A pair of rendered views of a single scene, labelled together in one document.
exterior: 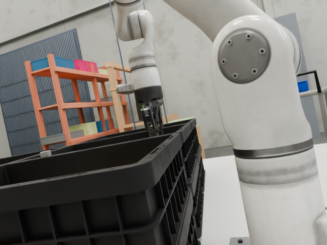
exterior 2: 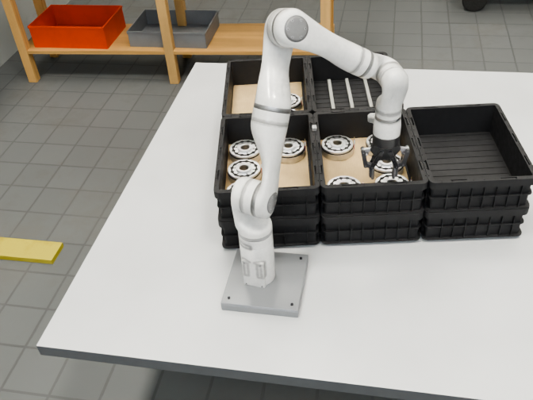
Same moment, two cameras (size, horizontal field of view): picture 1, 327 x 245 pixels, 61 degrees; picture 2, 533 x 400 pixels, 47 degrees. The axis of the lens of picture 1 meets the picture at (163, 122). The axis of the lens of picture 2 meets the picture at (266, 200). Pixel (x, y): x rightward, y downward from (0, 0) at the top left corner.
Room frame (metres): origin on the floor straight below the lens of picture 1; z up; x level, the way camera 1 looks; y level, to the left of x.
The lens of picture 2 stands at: (0.23, -1.34, 2.01)
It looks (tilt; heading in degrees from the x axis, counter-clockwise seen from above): 40 degrees down; 83
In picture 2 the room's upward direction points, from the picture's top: 4 degrees counter-clockwise
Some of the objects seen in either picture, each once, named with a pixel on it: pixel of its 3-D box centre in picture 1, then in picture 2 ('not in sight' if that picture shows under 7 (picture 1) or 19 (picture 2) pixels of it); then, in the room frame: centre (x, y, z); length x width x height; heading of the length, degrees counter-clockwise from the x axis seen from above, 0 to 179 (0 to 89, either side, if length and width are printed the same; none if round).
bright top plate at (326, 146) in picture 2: not in sight; (337, 144); (0.67, 0.26, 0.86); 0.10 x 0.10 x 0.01
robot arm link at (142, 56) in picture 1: (141, 40); (391, 92); (0.74, 0.02, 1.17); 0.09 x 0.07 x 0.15; 91
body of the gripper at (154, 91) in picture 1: (150, 103); (385, 144); (0.74, 0.02, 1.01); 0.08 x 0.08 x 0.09
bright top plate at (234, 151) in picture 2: not in sight; (245, 148); (0.37, 0.31, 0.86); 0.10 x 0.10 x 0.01
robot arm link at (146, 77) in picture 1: (138, 78); (386, 119); (0.74, 0.04, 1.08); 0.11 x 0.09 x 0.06; 79
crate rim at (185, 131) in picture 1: (113, 144); (366, 148); (0.72, 0.14, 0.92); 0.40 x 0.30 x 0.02; 80
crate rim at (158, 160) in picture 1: (46, 171); (266, 152); (0.43, 0.19, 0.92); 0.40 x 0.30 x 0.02; 80
